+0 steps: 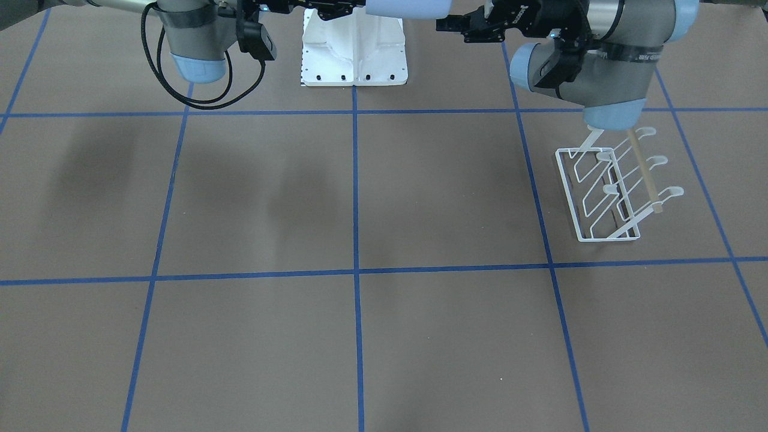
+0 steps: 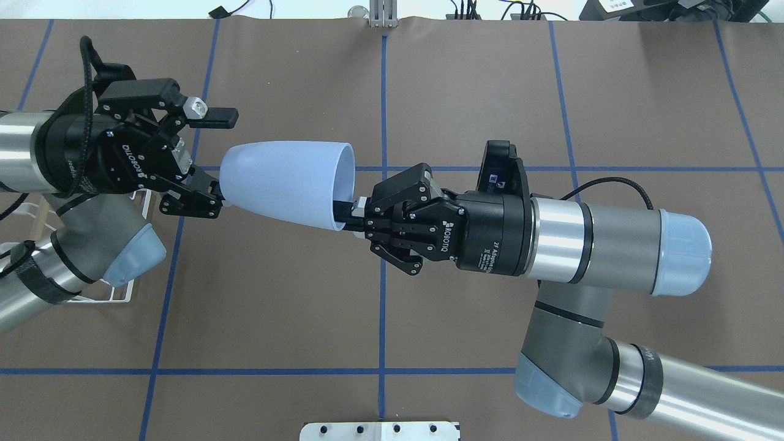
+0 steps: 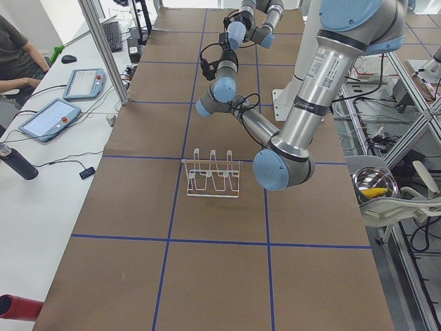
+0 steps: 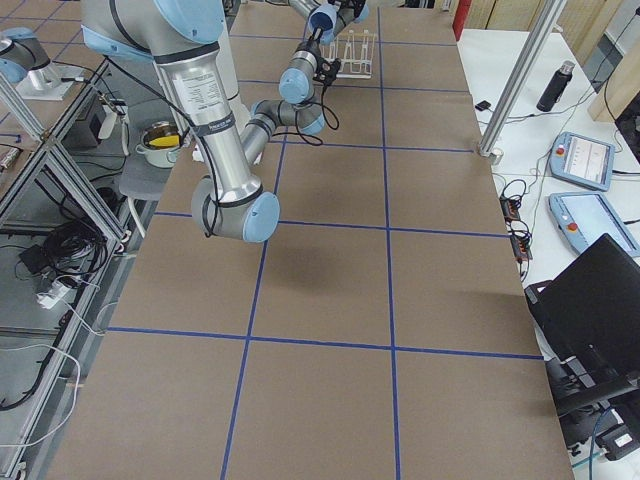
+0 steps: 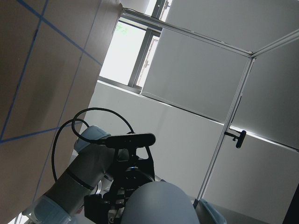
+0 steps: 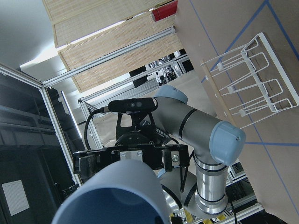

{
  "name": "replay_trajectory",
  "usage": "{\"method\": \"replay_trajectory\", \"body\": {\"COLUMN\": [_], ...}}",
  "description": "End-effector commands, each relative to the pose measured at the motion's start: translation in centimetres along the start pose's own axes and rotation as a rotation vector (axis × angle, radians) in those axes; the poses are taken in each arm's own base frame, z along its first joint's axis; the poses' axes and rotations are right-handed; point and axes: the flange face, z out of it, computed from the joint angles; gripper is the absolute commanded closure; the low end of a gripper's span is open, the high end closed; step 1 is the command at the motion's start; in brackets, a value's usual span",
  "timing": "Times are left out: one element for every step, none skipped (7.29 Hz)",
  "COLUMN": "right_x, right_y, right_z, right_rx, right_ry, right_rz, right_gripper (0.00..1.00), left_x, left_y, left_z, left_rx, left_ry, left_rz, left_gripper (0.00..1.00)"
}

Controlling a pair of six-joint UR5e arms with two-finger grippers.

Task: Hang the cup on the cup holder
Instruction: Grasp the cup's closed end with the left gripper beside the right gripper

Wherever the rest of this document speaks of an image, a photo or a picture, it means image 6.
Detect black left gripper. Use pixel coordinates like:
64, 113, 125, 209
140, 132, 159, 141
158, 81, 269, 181
72, 112, 188, 179

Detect light blue plastic cup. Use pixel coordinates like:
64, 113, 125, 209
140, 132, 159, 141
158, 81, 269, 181
52, 160, 171, 224

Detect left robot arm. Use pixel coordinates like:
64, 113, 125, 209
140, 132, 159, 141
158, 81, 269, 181
73, 85, 246, 217

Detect red cylinder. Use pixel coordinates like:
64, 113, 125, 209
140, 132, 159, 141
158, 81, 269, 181
151, 0, 178, 22

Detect bamboo blind panels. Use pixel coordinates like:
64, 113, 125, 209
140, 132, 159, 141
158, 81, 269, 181
43, 0, 182, 92

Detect brown table mat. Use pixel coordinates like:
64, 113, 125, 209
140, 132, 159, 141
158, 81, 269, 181
175, 0, 299, 224

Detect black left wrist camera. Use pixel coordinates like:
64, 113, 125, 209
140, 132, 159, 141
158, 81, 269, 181
108, 98, 158, 112

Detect white wire cup rack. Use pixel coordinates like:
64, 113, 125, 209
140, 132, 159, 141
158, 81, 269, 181
200, 32, 299, 129

